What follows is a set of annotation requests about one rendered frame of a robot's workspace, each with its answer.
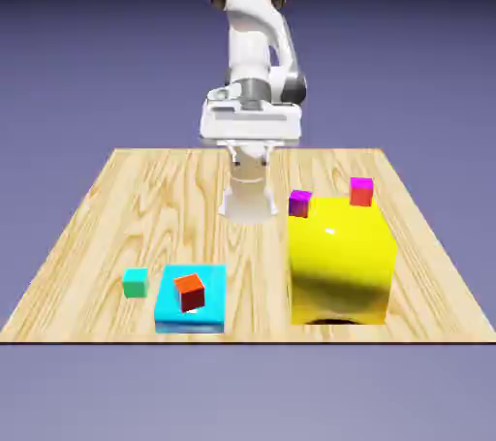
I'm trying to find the large cyan box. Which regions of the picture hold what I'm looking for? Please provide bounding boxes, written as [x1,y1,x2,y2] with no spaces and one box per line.
[153,263,228,334]

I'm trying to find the small teal cube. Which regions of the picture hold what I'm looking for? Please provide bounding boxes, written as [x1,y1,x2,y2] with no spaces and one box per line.
[122,268,150,299]

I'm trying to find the small pink cube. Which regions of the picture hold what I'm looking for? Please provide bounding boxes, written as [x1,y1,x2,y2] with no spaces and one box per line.
[349,176,375,208]

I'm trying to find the large yellow box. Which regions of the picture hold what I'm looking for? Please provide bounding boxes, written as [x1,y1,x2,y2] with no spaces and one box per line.
[287,195,399,327]

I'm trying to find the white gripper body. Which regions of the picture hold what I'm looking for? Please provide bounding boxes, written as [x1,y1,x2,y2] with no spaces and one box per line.
[199,98,303,148]

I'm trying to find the small purple cube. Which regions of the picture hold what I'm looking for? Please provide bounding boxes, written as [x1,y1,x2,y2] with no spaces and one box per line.
[288,189,314,220]

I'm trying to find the small red cube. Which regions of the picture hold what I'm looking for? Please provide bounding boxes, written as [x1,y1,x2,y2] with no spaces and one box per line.
[172,273,206,313]

